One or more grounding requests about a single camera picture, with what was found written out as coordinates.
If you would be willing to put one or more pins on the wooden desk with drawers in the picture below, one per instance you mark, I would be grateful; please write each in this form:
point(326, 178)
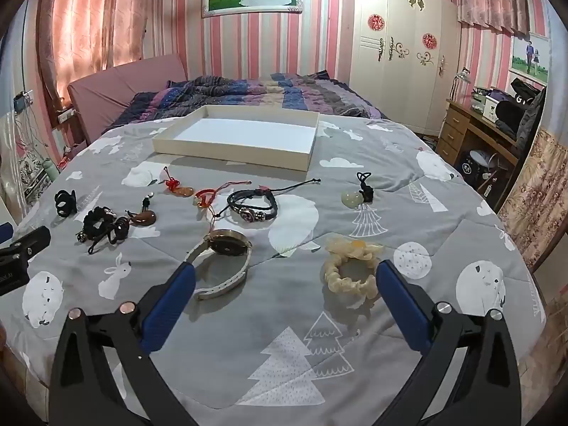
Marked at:
point(457, 126)

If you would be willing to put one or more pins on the black bin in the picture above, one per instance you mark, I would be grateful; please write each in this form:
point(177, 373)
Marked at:
point(472, 164)

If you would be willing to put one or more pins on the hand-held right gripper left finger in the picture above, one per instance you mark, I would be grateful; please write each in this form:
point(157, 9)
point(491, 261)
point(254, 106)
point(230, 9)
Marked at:
point(171, 306)

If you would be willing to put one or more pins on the desk lamp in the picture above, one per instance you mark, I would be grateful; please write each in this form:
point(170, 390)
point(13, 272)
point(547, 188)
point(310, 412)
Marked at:
point(461, 75)

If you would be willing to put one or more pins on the red knot amber pendant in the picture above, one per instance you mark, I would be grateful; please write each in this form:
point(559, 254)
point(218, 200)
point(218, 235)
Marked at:
point(182, 191)

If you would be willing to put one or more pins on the shallow white cardboard box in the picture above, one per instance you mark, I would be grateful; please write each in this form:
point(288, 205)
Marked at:
point(239, 131)

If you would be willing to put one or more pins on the white wardrobe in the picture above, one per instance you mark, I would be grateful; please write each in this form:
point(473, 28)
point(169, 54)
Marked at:
point(399, 88)

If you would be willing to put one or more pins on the floral beige cloth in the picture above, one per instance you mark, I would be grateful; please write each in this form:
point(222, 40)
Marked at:
point(541, 195)

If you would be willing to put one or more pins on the white box on desk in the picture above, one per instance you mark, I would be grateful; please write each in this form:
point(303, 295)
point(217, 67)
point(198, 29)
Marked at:
point(492, 106)

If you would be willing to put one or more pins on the pink window curtain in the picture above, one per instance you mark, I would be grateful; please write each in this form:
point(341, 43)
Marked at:
point(88, 17)

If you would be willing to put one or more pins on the small wall photo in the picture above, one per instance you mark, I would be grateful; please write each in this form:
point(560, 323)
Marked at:
point(530, 57)

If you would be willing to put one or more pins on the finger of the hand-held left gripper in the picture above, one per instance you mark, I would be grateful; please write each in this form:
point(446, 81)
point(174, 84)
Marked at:
point(5, 233)
point(26, 244)

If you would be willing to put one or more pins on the black hair claw clip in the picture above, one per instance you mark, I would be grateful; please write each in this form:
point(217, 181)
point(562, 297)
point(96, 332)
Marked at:
point(62, 206)

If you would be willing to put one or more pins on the striped purple quilt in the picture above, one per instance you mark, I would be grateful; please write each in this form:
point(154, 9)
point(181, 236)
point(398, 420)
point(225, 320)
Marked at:
point(288, 93)

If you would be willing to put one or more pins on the black and white patterned bag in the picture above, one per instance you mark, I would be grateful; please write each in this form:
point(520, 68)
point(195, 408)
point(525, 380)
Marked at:
point(31, 173)

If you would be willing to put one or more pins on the black jacket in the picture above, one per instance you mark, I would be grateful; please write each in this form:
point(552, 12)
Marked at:
point(514, 120)

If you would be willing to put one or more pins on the pink floral short curtain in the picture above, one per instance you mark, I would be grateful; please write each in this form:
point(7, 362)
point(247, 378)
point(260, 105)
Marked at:
point(492, 4)

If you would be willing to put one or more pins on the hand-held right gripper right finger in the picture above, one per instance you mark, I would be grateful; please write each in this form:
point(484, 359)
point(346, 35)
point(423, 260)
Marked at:
point(404, 306)

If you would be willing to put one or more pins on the green bottle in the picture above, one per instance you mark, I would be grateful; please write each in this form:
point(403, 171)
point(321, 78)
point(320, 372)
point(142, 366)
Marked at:
point(49, 171)

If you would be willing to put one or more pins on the white power strip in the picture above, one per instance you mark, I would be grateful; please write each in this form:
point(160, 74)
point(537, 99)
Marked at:
point(65, 114)

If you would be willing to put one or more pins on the cream scrunchie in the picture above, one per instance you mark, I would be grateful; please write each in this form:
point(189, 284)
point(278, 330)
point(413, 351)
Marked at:
point(337, 282)

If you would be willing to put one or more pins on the grey printed blanket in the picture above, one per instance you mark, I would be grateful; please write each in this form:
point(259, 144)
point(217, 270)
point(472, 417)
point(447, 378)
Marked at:
point(266, 319)

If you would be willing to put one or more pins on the brown teardrop pendant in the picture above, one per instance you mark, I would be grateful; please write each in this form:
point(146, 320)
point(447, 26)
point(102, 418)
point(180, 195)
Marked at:
point(144, 218)

